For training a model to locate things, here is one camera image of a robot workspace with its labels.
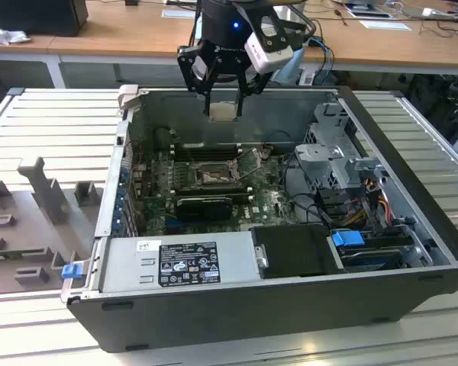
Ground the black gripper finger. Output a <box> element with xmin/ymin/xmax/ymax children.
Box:
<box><xmin>232</xmin><ymin>60</ymin><xmax>270</xmax><ymax>117</ymax></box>
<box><xmin>176</xmin><ymin>43</ymin><xmax>219</xmax><ymax>116</ymax></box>

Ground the silver CPU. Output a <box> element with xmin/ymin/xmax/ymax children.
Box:
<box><xmin>208</xmin><ymin>101</ymin><xmax>240</xmax><ymax>123</ymax></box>

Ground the wire locking lever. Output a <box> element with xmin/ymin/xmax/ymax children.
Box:
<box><xmin>236</xmin><ymin>166</ymin><xmax>262</xmax><ymax>181</ymax></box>

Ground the CPU socket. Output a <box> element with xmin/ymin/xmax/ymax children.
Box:
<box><xmin>190</xmin><ymin>159</ymin><xmax>242</xmax><ymax>188</ymax></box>

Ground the white paper sheet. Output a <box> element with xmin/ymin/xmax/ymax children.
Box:
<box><xmin>162</xmin><ymin>8</ymin><xmax>198</xmax><ymax>19</ymax></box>
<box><xmin>360</xmin><ymin>19</ymin><xmax>412</xmax><ymax>32</ymax></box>

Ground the pale blue teach pendant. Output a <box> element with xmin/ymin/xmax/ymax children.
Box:
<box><xmin>280</xmin><ymin>47</ymin><xmax>308</xmax><ymax>85</ymax></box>

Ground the wooden desk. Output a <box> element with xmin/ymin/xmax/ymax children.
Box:
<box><xmin>0</xmin><ymin>0</ymin><xmax>458</xmax><ymax>91</ymax></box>

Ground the metal disk bay cage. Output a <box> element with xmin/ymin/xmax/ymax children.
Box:
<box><xmin>292</xmin><ymin>101</ymin><xmax>390</xmax><ymax>194</ymax></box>

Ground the green motherboard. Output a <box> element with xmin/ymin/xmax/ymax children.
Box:
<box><xmin>131</xmin><ymin>146</ymin><xmax>321</xmax><ymax>237</ymax></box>

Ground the black graphics card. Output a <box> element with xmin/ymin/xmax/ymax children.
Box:
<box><xmin>175</xmin><ymin>196</ymin><xmax>232</xmax><ymax>222</ymax></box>

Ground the black computer tower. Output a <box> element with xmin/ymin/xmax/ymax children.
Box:
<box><xmin>0</xmin><ymin>0</ymin><xmax>89</xmax><ymax>38</ymax></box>

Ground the black plastic shroud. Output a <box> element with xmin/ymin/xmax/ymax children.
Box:
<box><xmin>250</xmin><ymin>224</ymin><xmax>347</xmax><ymax>279</ymax></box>

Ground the crumpled white paper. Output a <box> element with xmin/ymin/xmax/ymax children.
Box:
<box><xmin>0</xmin><ymin>21</ymin><xmax>31</xmax><ymax>46</ymax></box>

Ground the hard disk in blue carrier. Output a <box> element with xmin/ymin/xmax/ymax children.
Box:
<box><xmin>330</xmin><ymin>230</ymin><xmax>405</xmax><ymax>274</ymax></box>

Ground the silver power supply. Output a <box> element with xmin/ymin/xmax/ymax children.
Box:
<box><xmin>98</xmin><ymin>230</ymin><xmax>260</xmax><ymax>294</ymax></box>

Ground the grey parts rack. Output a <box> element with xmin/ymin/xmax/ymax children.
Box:
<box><xmin>0</xmin><ymin>156</ymin><xmax>104</xmax><ymax>297</ymax></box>

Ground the black PC case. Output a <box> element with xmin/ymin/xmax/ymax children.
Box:
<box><xmin>60</xmin><ymin>84</ymin><xmax>458</xmax><ymax>354</ymax></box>

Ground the white camera on black bracket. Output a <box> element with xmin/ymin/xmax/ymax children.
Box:
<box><xmin>245</xmin><ymin>14</ymin><xmax>294</xmax><ymax>74</ymax></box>

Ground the grey case handle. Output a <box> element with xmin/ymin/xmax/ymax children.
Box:
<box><xmin>117</xmin><ymin>84</ymin><xmax>139</xmax><ymax>111</ymax></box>

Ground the blue cable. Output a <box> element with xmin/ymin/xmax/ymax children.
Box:
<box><xmin>308</xmin><ymin>36</ymin><xmax>334</xmax><ymax>73</ymax></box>

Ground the red yellow wire bundle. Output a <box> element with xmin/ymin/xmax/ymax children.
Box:
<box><xmin>343</xmin><ymin>190</ymin><xmax>391</xmax><ymax>228</ymax></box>

